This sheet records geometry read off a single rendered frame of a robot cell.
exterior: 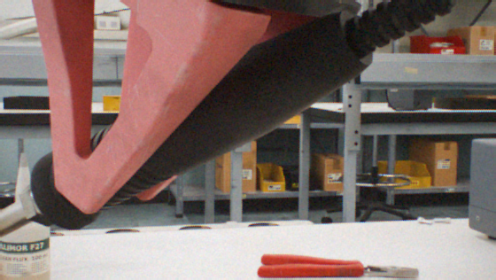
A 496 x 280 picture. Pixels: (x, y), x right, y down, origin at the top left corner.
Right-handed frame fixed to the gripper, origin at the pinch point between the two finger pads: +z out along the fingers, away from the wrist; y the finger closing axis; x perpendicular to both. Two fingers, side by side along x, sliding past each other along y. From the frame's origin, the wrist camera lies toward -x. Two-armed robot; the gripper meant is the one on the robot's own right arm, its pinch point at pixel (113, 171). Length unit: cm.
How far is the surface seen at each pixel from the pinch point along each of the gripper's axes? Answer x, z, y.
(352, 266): -0.7, 14.1, -34.2
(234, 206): -92, 104, -204
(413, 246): 0.4, 14.5, -46.2
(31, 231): -17.4, 18.6, -17.4
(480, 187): 2, 8, -53
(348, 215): -60, 93, -237
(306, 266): -3.3, 15.4, -32.1
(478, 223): 3, 11, -53
